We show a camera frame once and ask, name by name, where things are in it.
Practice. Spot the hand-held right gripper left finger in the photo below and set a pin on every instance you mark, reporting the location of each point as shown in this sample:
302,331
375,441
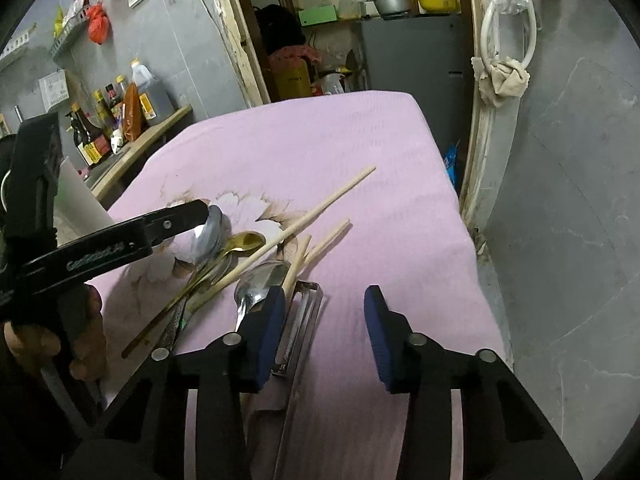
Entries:
270,330

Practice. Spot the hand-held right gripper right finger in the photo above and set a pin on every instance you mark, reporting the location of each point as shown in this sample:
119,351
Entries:
379,340

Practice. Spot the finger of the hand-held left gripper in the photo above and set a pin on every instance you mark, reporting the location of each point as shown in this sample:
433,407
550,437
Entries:
175,222

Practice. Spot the metal peeler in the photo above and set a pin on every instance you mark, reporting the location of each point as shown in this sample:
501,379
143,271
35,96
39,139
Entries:
300,325

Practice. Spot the silver spoon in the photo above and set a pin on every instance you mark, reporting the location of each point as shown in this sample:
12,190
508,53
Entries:
212,237
260,280

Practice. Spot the white utensil holder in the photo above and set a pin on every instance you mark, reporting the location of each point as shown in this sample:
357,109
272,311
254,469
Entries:
80,200

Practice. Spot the gold spoon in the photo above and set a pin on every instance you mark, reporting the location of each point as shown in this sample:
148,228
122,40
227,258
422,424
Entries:
245,242

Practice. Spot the person's left hand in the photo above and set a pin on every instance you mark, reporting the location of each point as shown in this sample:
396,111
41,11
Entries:
90,340

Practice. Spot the dark soy sauce bottle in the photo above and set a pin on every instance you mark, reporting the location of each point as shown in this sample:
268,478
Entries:
90,142

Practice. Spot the wooden counter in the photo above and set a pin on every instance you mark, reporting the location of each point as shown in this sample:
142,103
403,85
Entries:
150,140

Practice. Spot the yellow cap sauce bottle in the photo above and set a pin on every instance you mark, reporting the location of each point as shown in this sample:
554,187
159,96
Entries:
102,110

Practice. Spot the orange sauce pouch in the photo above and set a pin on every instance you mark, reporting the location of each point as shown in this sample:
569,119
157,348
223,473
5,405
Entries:
132,115

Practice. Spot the dark red cap bottle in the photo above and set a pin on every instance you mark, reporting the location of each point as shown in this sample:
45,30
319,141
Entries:
114,102

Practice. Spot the large cooking oil jug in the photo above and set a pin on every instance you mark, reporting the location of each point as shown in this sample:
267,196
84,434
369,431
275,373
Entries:
152,92

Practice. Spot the pink floral tablecloth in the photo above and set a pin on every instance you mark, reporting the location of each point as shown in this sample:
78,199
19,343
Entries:
320,140

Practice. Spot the yellow packet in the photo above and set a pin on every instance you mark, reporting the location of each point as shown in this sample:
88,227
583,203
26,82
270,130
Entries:
59,22

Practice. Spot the red plastic bag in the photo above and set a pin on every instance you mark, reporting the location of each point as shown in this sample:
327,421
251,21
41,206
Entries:
97,25

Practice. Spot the yellow bin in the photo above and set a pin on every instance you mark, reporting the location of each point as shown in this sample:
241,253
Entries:
290,80

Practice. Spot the blue packet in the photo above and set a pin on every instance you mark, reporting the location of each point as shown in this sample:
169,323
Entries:
451,162

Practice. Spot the pink packet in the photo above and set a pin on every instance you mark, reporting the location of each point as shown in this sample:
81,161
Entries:
77,7

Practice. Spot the pink cloth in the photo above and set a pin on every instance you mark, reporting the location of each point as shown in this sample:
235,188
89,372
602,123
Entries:
297,53

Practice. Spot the clear plastic jug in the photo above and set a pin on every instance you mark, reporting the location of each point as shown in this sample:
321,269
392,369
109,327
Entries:
332,84

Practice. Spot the black bag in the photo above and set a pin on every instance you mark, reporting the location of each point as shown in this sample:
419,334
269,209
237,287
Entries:
280,30

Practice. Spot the green box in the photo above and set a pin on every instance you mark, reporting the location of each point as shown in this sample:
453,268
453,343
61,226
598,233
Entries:
318,16

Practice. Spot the grey refrigerator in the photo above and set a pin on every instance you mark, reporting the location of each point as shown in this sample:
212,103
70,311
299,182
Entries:
415,70

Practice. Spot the clear plastic container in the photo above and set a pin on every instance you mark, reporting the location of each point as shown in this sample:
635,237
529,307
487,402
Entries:
351,9

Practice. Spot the beige rag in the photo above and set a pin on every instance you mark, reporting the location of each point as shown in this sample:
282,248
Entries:
502,82

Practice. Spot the metal pot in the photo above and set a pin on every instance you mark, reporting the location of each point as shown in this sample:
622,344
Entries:
390,4

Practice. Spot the yellow bowl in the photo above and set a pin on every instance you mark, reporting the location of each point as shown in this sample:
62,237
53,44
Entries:
437,4

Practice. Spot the white wall paper box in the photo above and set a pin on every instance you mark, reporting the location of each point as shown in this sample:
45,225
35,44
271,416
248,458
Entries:
54,91

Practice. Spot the metal wall rack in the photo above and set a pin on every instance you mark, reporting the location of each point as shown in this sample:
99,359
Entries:
67,40

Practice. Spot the worn white door frame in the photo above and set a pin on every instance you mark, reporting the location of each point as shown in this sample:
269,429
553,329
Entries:
245,60

